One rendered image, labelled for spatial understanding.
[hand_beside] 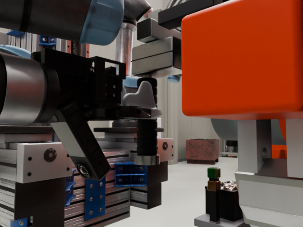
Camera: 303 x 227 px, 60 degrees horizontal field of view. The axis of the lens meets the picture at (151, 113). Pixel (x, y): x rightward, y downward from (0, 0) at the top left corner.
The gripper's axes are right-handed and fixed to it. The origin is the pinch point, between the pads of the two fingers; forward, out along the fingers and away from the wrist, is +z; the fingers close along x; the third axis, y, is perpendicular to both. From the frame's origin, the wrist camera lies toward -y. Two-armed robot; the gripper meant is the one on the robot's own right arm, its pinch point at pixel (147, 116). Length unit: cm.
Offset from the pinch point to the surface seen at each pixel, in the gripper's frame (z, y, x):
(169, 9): -5.0, 14.8, -8.5
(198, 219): 60, -38, 26
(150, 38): -3.5, 12.1, -3.6
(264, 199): -10.5, -8.0, -22.7
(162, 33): -1.3, 13.4, -4.3
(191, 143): 511, -37, 313
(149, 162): -1.5, -7.6, -1.7
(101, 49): 265, 143, 352
